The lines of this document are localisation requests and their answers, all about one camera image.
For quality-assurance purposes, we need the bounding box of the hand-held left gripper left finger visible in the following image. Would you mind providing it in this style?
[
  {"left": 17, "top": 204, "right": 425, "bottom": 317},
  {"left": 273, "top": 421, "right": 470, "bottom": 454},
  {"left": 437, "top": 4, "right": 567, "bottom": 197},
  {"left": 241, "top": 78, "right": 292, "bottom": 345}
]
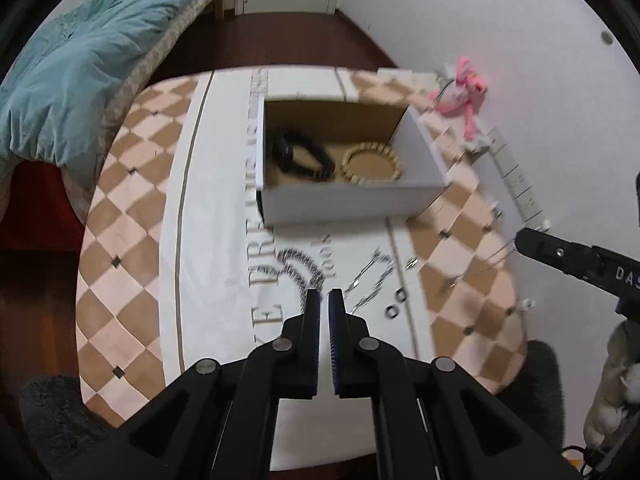
[{"left": 65, "top": 287, "right": 323, "bottom": 480}]

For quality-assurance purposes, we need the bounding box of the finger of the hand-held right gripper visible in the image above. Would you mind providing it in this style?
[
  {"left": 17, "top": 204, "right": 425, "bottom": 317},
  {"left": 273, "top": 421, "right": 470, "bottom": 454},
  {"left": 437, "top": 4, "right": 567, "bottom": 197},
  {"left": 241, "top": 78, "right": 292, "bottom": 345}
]
[{"left": 515, "top": 227, "right": 602, "bottom": 282}]

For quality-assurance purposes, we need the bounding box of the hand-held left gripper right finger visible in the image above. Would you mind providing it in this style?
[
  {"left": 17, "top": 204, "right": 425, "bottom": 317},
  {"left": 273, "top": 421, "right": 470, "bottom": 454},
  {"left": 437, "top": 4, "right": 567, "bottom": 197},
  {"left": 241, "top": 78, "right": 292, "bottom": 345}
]
[{"left": 327, "top": 287, "right": 586, "bottom": 480}]

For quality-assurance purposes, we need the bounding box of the white cardboard box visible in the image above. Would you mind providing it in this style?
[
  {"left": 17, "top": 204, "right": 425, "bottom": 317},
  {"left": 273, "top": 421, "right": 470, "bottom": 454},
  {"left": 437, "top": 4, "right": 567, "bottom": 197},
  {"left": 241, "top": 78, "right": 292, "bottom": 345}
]
[{"left": 255, "top": 95, "right": 451, "bottom": 226}]

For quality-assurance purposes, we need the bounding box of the beige plush toy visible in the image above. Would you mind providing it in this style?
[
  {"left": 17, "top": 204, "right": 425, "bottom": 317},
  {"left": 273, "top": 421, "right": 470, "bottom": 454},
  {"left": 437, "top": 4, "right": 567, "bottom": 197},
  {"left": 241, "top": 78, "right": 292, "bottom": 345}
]
[{"left": 584, "top": 320, "right": 640, "bottom": 452}]

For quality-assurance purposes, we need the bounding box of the checkered printed tablecloth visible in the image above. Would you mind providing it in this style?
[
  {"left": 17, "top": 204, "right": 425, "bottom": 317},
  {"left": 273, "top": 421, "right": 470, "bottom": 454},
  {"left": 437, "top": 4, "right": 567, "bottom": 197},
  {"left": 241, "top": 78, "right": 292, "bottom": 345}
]
[{"left": 75, "top": 65, "right": 531, "bottom": 471}]

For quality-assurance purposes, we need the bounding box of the pink plush toy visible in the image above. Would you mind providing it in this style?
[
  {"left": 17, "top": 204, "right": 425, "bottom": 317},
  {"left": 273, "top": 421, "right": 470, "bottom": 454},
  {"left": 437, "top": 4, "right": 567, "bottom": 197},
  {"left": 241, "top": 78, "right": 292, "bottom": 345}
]
[{"left": 432, "top": 57, "right": 489, "bottom": 142}]

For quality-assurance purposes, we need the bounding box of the white folded bag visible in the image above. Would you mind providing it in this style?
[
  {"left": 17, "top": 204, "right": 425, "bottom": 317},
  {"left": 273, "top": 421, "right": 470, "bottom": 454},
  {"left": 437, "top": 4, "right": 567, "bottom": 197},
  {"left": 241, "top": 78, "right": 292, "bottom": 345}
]
[{"left": 379, "top": 66, "right": 451, "bottom": 92}]

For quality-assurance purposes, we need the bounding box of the red bed sheet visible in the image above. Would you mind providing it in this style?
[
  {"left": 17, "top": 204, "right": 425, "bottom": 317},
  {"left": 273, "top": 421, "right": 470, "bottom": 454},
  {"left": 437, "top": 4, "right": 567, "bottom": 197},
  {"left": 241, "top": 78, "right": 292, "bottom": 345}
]
[{"left": 0, "top": 159, "right": 87, "bottom": 251}]

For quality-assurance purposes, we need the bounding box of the patterned bed mattress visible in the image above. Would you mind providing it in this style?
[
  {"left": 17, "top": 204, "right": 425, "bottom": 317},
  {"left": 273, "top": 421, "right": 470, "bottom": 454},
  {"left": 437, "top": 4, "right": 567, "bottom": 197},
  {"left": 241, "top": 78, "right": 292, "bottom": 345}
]
[{"left": 97, "top": 0, "right": 227, "bottom": 126}]

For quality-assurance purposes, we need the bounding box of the blue duvet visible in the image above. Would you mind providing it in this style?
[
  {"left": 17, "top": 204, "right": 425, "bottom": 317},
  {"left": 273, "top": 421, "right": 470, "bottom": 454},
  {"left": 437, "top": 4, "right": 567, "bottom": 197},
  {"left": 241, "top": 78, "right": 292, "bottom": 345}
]
[{"left": 0, "top": 0, "right": 202, "bottom": 167}]

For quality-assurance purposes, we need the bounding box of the row of white wall sockets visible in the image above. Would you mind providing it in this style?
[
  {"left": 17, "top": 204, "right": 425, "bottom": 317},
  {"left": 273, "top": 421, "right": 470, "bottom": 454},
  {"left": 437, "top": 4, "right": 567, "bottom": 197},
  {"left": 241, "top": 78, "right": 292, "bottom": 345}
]
[{"left": 486, "top": 127, "right": 552, "bottom": 230}]

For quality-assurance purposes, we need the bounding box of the wooden bead bracelet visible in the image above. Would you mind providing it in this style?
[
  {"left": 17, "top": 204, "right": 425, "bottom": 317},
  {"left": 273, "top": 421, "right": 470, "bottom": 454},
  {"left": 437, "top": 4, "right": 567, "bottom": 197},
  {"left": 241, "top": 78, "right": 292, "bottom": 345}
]
[{"left": 340, "top": 142, "right": 405, "bottom": 186}]

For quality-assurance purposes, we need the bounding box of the black bracelet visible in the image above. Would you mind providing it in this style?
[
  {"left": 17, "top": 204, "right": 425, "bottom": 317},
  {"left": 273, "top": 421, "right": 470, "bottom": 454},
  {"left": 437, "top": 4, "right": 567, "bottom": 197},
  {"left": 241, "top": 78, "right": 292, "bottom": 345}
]
[{"left": 271, "top": 130, "right": 336, "bottom": 181}]

